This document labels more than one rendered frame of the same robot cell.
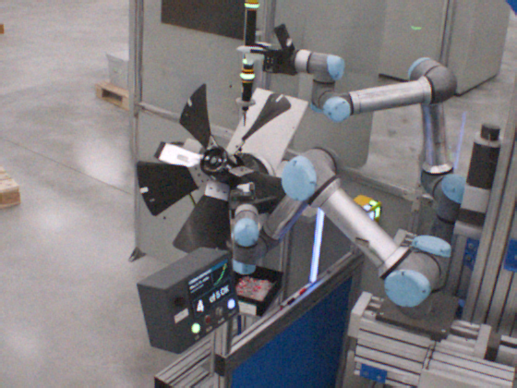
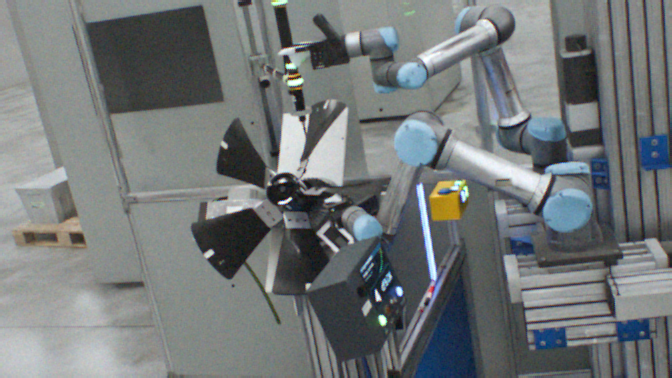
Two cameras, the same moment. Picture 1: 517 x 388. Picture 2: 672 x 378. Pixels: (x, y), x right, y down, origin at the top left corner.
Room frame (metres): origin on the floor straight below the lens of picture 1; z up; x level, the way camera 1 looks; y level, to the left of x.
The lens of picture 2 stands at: (-0.24, 0.55, 1.97)
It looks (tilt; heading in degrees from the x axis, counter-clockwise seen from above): 17 degrees down; 347
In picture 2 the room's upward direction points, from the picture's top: 11 degrees counter-clockwise
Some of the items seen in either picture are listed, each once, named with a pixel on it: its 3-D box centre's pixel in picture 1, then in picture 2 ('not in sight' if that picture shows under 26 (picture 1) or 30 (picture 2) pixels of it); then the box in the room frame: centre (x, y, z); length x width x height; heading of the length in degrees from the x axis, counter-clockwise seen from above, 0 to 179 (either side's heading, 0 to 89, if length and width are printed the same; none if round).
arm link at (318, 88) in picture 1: (323, 96); (386, 74); (2.18, -0.19, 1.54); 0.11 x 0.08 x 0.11; 14
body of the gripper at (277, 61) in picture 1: (282, 59); (329, 51); (2.26, -0.05, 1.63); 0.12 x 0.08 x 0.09; 65
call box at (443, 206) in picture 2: (360, 216); (449, 201); (2.35, -0.40, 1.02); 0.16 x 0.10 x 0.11; 145
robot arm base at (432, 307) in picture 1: (422, 292); (572, 225); (1.72, -0.52, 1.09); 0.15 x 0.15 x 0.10
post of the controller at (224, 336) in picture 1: (225, 327); (389, 333); (1.67, 0.07, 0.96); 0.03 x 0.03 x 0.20; 55
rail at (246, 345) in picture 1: (299, 303); (432, 305); (2.02, -0.17, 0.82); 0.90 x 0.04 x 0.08; 145
